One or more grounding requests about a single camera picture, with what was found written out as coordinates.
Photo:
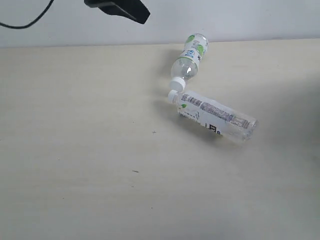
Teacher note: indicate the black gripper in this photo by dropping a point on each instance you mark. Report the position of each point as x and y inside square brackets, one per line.
[134, 10]

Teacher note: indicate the white label clear bottle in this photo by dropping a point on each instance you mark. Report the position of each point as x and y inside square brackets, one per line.
[214, 116]

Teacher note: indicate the green label clear bottle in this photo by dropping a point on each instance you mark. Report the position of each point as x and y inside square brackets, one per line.
[187, 64]

